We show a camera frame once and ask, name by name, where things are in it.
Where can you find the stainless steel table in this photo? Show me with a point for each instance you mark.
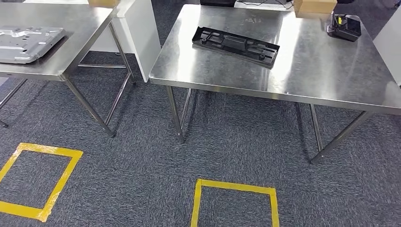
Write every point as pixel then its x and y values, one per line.
pixel 78 31

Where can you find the yellow floor tape square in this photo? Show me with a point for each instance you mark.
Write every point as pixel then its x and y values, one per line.
pixel 235 185

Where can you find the white side cabinet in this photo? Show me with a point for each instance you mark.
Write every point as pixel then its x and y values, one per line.
pixel 390 47

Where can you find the grey metal panel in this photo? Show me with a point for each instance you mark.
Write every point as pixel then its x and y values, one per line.
pixel 28 44

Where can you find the black carry case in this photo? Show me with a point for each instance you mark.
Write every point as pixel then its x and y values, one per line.
pixel 217 2

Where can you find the black plastic plate frame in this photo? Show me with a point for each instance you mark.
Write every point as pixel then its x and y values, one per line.
pixel 235 44

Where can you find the stainless steel workbench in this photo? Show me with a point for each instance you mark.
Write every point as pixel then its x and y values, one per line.
pixel 313 69

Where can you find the brown cardboard box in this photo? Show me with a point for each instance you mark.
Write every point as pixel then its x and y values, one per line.
pixel 314 6
pixel 103 3

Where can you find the black device yellow label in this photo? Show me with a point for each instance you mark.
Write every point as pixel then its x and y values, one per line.
pixel 344 29

